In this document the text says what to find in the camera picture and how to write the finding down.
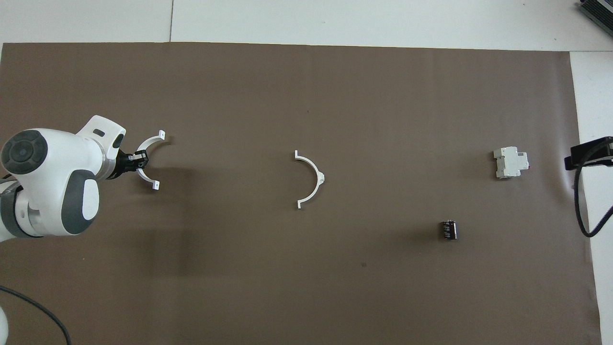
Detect brown paper mat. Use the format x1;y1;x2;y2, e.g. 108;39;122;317
0;42;602;345

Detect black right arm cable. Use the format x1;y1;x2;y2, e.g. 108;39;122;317
574;144;613;239

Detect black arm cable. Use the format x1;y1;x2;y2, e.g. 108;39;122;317
0;285;72;345
574;144;613;239

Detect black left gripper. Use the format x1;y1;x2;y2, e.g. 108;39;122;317
111;149;149;181

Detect grey finned device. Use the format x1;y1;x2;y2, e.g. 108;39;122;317
577;0;613;35

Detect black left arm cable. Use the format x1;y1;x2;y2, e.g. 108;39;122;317
0;285;72;345

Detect white half-ring pipe clamp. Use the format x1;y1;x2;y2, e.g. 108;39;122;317
295;150;326;210
136;130;166;191

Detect white circuit breaker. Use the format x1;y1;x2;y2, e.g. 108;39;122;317
493;146;530;180

